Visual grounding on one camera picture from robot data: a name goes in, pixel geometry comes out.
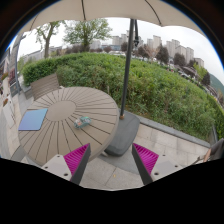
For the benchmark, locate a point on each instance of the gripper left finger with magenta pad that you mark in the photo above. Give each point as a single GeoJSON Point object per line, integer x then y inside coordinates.
{"type": "Point", "coordinates": [70, 166]}

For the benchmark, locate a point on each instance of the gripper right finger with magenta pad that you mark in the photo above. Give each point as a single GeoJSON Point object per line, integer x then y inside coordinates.
{"type": "Point", "coordinates": [153, 166]}

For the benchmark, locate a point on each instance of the teal computer mouse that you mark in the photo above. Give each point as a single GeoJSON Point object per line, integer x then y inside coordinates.
{"type": "Point", "coordinates": [82, 122]}

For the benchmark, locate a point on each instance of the blue mouse pad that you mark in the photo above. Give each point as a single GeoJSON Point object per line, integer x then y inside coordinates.
{"type": "Point", "coordinates": [32, 120]}

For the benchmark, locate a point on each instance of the grey umbrella base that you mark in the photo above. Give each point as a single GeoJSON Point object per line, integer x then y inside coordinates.
{"type": "Point", "coordinates": [125, 135]}

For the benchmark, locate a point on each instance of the round slatted outdoor table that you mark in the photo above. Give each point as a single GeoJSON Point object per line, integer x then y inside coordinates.
{"type": "Point", "coordinates": [58, 135]}

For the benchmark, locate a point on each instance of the chair at right edge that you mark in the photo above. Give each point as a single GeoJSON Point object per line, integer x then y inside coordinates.
{"type": "Point", "coordinates": [214, 153]}

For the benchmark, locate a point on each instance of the green hedge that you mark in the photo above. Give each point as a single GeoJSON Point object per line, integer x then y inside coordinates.
{"type": "Point", "coordinates": [152, 91]}

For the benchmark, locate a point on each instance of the dark umbrella pole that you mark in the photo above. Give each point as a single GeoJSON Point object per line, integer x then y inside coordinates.
{"type": "Point", "coordinates": [127, 66]}

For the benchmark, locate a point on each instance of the beige patio umbrella canopy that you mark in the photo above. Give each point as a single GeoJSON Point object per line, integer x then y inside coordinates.
{"type": "Point", "coordinates": [154, 11]}

